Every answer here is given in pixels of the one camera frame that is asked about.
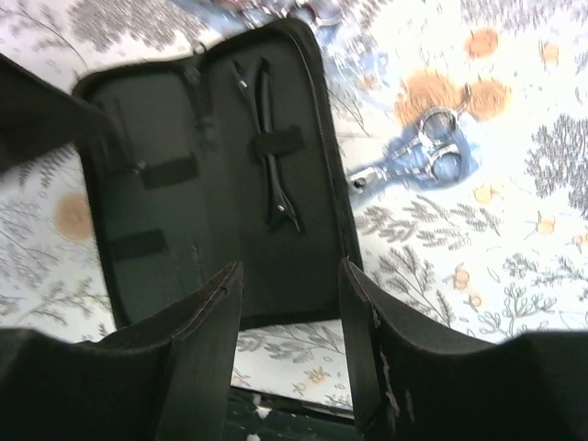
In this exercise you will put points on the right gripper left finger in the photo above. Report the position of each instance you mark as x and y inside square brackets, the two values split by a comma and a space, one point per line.
[168, 376]

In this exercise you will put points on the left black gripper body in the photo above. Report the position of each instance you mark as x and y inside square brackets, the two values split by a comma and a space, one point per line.
[37, 117]

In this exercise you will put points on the black zippered tool case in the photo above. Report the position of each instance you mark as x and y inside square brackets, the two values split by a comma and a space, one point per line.
[176, 193]

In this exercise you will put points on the floral patterned table mat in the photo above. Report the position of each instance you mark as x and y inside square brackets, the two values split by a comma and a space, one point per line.
[504, 254]

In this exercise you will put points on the silver hair scissors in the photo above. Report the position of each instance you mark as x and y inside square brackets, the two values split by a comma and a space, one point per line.
[437, 156]

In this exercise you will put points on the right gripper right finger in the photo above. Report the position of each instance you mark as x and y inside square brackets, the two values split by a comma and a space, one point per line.
[382, 336]

